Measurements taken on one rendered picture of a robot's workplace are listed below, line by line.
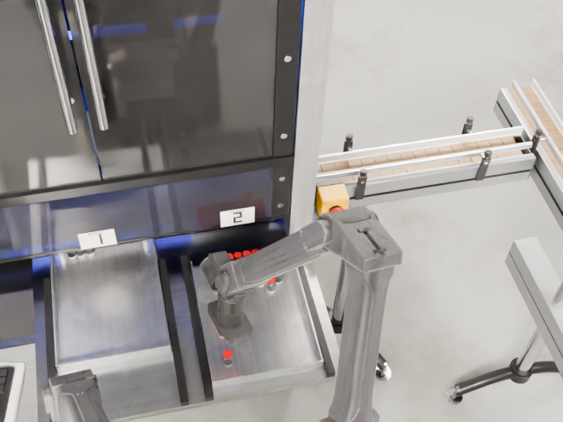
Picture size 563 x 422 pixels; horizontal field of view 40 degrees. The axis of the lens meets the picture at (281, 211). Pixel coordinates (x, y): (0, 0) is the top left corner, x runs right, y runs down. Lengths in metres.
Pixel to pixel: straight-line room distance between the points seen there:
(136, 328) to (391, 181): 0.79
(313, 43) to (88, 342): 0.88
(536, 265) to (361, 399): 1.35
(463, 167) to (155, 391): 1.03
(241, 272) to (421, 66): 2.62
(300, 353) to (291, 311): 0.12
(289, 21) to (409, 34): 2.66
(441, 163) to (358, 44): 1.91
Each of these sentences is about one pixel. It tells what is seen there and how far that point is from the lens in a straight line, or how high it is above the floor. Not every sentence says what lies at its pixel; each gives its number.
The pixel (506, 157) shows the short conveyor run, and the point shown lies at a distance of 2.28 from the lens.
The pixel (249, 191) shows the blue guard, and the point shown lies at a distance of 1.84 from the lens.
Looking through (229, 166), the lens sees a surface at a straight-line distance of 1.76.
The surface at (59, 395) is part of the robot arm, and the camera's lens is 1.26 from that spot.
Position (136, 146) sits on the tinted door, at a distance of 1.69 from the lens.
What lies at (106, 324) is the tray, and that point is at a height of 0.88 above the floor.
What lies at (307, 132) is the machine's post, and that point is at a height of 1.28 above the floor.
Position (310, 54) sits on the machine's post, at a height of 1.50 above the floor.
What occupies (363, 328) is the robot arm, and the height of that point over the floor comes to 1.47.
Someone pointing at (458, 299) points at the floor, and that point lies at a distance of 3.08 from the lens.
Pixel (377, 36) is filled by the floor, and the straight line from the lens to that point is 4.11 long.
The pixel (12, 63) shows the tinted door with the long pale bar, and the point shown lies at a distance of 1.53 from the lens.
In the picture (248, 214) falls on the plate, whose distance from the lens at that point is 1.91.
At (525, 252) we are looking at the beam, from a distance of 2.57.
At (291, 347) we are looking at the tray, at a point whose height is 0.88.
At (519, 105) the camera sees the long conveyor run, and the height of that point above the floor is 0.93.
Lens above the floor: 2.51
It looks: 51 degrees down
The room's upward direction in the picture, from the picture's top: 3 degrees clockwise
